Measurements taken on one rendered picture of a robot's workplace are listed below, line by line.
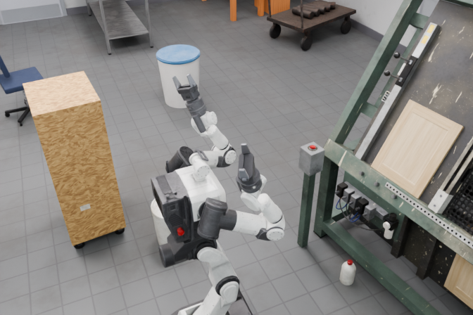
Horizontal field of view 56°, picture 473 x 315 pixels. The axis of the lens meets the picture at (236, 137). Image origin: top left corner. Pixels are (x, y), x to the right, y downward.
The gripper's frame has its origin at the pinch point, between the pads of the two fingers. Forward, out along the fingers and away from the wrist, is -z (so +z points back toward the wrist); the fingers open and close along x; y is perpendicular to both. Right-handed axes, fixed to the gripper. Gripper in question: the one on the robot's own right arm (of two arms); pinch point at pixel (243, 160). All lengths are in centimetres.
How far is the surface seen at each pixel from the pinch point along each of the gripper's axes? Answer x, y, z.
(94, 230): 38, -146, 162
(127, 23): 439, -264, 305
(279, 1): 559, -37, 388
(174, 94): 238, -138, 244
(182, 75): 247, -123, 223
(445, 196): 34, 94, 101
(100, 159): 70, -125, 110
